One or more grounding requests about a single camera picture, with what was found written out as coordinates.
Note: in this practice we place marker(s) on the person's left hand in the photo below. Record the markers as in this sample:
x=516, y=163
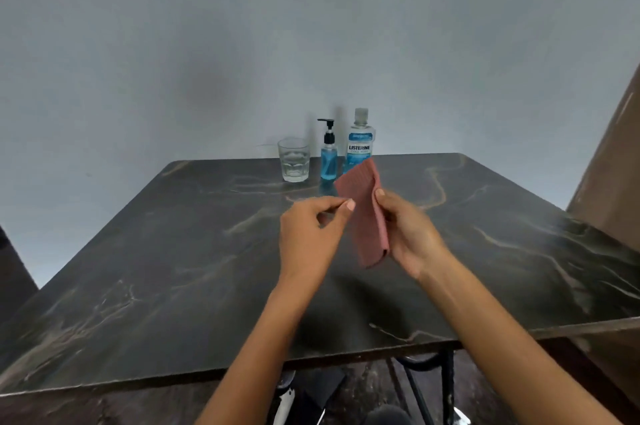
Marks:
x=302, y=239

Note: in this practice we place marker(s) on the person's right hand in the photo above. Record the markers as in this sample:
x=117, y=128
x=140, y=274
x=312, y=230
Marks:
x=410, y=234

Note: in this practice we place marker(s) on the person's left thumb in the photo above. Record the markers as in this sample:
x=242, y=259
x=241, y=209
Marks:
x=341, y=219

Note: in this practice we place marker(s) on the person's right thumb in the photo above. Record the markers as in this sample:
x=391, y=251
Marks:
x=387, y=202

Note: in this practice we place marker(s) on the pink cloth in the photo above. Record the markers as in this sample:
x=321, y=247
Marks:
x=367, y=212

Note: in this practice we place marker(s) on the person's right forearm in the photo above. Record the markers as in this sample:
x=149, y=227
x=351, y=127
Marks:
x=505, y=349

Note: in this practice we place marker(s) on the person's left forearm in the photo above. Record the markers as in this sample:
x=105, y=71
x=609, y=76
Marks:
x=260, y=354

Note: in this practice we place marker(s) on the blue pump dispenser bottle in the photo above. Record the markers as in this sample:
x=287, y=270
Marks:
x=328, y=157

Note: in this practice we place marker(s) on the clear blue mouthwash bottle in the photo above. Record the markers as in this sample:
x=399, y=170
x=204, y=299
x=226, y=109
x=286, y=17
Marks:
x=360, y=139

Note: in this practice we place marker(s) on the clear drinking glass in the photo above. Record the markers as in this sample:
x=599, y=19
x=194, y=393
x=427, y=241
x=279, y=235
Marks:
x=294, y=160

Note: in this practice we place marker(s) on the white and black device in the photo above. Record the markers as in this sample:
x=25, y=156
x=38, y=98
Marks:
x=285, y=402

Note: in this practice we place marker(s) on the brown wooden furniture panel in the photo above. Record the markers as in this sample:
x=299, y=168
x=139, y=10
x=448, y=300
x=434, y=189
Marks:
x=610, y=174

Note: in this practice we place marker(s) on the dark furniture edge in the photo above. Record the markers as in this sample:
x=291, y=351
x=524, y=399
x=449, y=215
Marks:
x=14, y=274

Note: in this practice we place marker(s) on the black metal table frame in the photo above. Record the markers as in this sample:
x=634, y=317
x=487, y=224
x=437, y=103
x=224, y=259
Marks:
x=430, y=384

